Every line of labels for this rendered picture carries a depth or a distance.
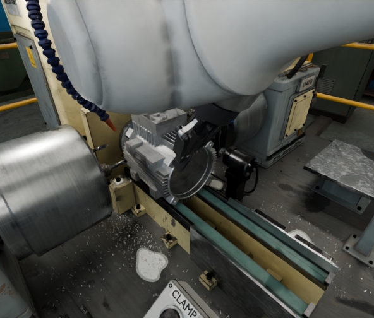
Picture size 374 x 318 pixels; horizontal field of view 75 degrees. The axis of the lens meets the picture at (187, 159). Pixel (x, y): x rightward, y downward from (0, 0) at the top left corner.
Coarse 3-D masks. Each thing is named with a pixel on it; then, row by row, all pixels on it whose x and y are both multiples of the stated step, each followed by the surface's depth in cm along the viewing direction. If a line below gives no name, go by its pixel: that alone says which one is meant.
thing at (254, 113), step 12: (264, 96) 85; (192, 108) 85; (252, 108) 79; (264, 108) 83; (240, 120) 76; (252, 120) 80; (264, 120) 85; (228, 132) 78; (240, 132) 78; (252, 132) 84; (228, 144) 80
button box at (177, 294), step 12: (168, 288) 33; (180, 288) 32; (156, 300) 33; (168, 300) 32; (180, 300) 31; (192, 300) 32; (156, 312) 32; (180, 312) 31; (192, 312) 30; (204, 312) 31
